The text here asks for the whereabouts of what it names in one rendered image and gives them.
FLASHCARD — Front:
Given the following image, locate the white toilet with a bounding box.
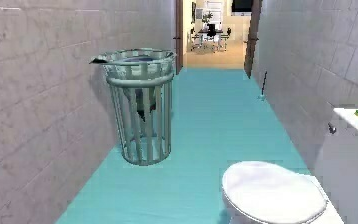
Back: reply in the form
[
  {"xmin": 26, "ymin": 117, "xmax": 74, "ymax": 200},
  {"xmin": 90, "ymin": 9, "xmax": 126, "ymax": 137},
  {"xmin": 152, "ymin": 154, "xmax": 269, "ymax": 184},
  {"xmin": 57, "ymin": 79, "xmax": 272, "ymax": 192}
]
[{"xmin": 221, "ymin": 107, "xmax": 358, "ymax": 224}]

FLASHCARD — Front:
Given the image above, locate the black television set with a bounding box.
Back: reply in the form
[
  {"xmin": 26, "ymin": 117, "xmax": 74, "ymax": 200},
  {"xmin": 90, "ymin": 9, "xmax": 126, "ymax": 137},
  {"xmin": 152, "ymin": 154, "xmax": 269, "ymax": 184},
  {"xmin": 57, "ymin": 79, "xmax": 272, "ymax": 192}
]
[{"xmin": 231, "ymin": 0, "xmax": 255, "ymax": 17}]

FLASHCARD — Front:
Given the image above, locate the green house plant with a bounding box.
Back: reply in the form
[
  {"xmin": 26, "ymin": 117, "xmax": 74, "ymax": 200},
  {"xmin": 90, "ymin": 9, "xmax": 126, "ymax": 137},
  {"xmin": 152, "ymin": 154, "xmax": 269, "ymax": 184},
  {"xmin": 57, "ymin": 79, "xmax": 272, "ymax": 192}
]
[{"xmin": 201, "ymin": 11, "xmax": 214, "ymax": 25}]

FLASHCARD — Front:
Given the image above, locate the black chair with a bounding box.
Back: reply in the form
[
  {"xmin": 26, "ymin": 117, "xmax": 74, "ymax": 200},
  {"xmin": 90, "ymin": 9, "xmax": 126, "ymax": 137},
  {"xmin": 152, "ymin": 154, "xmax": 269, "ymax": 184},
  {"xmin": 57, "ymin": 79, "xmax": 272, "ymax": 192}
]
[{"xmin": 206, "ymin": 23, "xmax": 217, "ymax": 38}]

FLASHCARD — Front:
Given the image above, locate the pale green slatted laundry basket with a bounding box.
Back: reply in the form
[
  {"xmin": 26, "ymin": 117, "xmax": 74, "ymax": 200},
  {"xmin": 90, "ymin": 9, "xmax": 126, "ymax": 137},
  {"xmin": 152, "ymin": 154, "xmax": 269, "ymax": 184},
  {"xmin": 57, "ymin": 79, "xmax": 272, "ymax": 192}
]
[{"xmin": 88, "ymin": 48, "xmax": 177, "ymax": 167}]

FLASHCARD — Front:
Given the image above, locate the dark dining table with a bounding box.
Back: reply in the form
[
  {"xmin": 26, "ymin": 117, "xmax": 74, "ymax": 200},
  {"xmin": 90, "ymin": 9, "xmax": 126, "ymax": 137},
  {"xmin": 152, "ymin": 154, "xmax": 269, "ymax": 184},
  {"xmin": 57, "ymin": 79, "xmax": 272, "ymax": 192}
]
[{"xmin": 190, "ymin": 28, "xmax": 232, "ymax": 52}]

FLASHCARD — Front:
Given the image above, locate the brown room door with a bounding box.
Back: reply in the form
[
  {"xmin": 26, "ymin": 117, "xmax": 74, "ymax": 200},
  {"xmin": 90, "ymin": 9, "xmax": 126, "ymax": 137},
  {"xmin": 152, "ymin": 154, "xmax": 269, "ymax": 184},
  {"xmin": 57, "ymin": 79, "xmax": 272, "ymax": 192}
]
[{"xmin": 243, "ymin": 0, "xmax": 263, "ymax": 79}]

